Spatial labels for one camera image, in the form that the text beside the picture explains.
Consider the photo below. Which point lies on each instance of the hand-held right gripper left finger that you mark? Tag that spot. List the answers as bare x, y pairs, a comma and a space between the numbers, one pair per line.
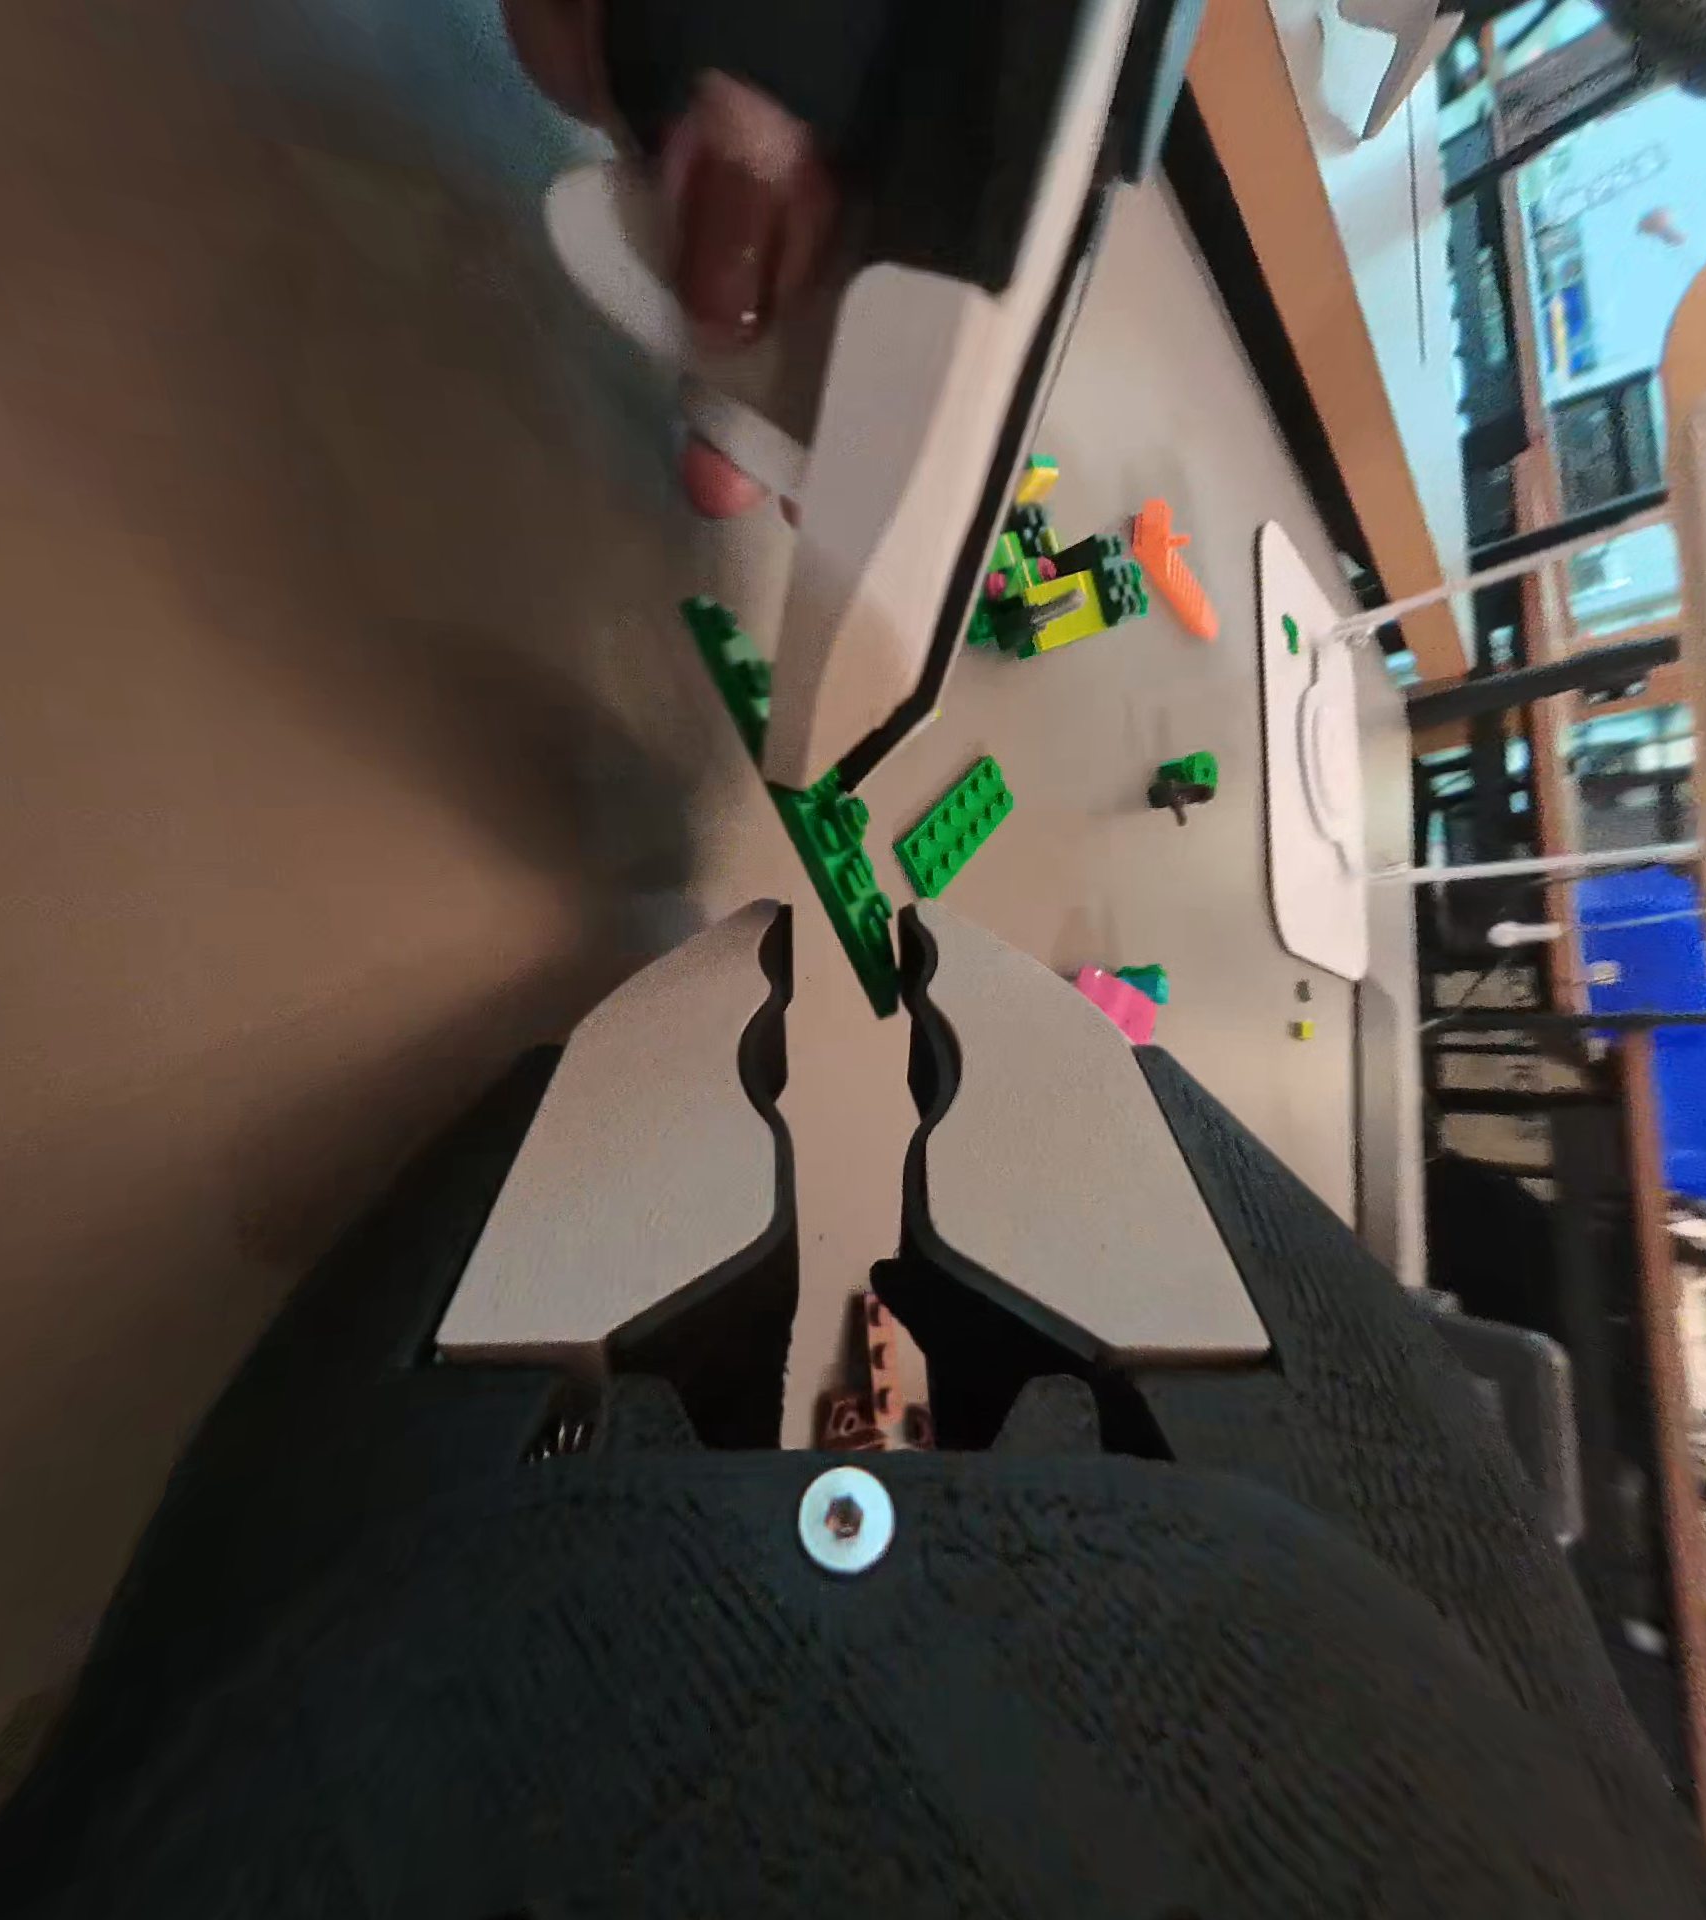
628, 1155

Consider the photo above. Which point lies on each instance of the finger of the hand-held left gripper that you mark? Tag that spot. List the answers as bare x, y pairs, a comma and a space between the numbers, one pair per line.
883, 495

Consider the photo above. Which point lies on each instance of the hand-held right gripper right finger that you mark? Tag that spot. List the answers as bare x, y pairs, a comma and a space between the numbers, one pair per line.
1079, 1170

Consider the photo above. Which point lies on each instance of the dark green lego plate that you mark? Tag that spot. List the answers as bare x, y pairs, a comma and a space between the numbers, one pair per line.
847, 870

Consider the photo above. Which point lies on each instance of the small yellow lego plate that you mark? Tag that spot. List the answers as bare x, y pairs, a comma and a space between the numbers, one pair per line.
1038, 477

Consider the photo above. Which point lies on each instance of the pink and blue lego piece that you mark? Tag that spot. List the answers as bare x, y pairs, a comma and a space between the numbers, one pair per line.
1117, 1002

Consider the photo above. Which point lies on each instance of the yellow and green lego assembly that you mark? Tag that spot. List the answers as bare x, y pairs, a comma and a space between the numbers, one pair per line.
1070, 608

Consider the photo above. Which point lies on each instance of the brown lego plate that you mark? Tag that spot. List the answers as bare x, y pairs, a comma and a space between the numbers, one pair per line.
876, 1351

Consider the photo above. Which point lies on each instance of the orange lego carrot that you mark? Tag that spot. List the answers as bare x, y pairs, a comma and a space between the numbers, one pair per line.
1181, 579

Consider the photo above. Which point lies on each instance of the long bright green lego plate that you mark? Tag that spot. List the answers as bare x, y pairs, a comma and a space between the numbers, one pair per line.
955, 829

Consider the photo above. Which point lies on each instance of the small green and black lego piece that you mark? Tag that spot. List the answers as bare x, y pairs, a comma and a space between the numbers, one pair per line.
1191, 777

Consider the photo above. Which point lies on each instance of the person's left hand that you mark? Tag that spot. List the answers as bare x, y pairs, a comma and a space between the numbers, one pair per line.
741, 225

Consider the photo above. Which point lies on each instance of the white plastic board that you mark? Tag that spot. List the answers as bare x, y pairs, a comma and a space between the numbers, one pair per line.
1296, 840

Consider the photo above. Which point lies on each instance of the black metal shelf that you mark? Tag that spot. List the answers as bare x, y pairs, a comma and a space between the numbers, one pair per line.
1476, 301

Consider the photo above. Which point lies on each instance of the blue plastic bin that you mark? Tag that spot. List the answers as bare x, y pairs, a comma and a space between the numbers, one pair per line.
1671, 1051

